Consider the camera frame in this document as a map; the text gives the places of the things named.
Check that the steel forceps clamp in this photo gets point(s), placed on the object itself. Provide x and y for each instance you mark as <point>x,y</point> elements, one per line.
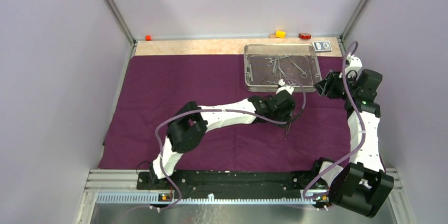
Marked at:
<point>271,60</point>

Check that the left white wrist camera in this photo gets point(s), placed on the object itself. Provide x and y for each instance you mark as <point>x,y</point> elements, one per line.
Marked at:
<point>283,88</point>

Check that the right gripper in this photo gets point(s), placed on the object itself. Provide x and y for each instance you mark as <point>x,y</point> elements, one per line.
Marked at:
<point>332,79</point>

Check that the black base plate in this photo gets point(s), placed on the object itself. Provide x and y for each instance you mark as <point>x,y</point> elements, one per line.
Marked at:
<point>241,185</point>

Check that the steel hemostat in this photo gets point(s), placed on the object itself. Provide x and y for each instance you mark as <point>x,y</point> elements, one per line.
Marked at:
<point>277,68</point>

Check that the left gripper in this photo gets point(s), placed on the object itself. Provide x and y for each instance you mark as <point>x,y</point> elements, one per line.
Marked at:
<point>286,114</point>

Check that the metal mesh instrument tray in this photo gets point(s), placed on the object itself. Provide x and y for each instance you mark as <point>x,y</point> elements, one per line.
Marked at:
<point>265,81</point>

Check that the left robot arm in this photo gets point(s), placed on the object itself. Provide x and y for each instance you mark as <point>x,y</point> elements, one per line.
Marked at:
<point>186,129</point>

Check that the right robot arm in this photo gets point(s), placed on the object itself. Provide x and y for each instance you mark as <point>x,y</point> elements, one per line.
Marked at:
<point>358,182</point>

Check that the red small block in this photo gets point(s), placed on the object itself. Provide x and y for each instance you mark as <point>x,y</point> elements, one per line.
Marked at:
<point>304,36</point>

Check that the yellow small block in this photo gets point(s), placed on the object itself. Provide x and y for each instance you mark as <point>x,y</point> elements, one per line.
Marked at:
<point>280,34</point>

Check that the blue playing card deck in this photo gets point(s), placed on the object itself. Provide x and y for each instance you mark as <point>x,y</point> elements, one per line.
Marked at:
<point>322,46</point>

